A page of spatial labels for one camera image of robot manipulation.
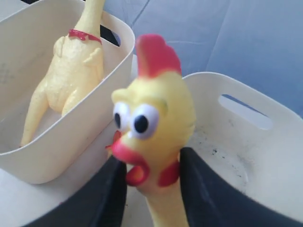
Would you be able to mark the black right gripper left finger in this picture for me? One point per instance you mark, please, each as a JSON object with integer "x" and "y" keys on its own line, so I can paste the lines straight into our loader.
{"x": 99, "y": 203}

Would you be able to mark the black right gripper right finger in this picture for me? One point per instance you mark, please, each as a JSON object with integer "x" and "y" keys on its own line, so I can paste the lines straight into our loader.
{"x": 210, "y": 201}

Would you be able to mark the broken chicken head with tube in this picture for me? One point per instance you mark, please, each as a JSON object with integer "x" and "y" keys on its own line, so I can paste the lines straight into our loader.
{"x": 156, "y": 117}

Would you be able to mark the whole rubber chicken with collar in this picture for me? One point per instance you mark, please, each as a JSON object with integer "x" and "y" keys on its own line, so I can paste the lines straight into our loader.
{"x": 75, "y": 70}

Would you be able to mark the cream bin marked O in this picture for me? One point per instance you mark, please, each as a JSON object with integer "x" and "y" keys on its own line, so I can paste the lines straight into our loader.
{"x": 26, "y": 51}

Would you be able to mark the cream bin marked X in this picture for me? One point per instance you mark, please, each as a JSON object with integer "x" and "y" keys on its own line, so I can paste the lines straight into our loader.
{"x": 252, "y": 141}

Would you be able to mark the white backdrop curtain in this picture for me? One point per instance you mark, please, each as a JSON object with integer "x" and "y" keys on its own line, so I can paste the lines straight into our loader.
{"x": 258, "y": 42}

